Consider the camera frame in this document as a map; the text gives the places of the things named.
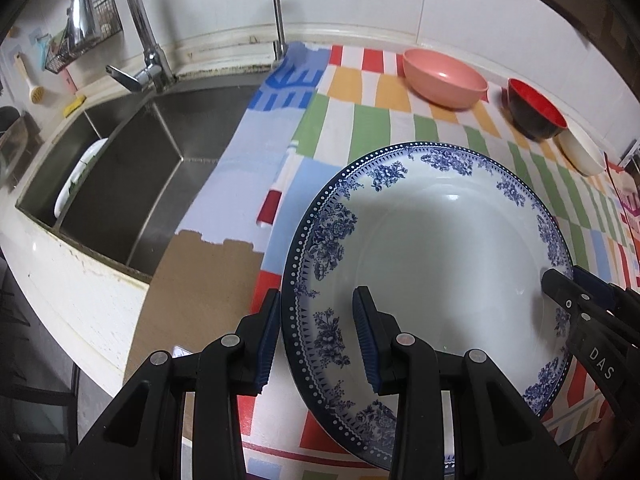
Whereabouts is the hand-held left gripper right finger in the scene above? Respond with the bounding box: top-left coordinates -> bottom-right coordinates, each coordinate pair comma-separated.
351,286 -> 563,480

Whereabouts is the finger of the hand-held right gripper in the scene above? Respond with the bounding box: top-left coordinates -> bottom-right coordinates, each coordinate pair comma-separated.
574,266 -> 640,347
541,267 -> 617,342

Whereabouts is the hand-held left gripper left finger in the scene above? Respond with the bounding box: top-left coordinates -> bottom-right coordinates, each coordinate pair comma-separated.
62,287 -> 281,480

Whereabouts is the blue floral plate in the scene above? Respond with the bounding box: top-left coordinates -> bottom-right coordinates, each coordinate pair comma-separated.
280,141 -> 575,476

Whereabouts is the white bowl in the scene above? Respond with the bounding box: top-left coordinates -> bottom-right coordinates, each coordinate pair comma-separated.
557,127 -> 608,177

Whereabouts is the red and black bowl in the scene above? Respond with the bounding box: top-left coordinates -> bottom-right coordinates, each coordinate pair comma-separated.
507,78 -> 569,142

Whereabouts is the pink bowl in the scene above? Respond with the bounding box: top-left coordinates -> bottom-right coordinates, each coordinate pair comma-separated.
402,48 -> 489,110

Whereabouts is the steel sink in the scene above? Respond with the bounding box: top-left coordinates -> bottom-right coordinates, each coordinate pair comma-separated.
15,82 -> 261,283

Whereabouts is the colourful striped cloth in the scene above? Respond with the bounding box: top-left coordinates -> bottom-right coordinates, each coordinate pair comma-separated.
125,42 -> 640,480

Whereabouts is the white dish in sink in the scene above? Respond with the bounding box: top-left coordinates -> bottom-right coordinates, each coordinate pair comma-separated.
53,138 -> 108,218

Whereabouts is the steel mixing bowl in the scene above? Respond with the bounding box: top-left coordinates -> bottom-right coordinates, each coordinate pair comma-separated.
0,105 -> 43,181

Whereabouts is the thin chrome faucet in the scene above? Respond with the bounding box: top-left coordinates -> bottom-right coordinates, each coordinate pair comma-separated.
185,0 -> 288,61

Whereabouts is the yellow dish brush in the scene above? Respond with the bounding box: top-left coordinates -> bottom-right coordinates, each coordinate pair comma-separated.
14,52 -> 45,105

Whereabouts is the tall chrome faucet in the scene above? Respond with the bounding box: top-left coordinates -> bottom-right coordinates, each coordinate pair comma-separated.
69,0 -> 176,93

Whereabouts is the teal scrubber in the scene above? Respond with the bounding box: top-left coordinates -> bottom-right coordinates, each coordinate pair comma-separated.
31,32 -> 55,68

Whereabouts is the black wire basket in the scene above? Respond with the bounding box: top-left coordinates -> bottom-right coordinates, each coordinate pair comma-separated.
44,0 -> 123,73

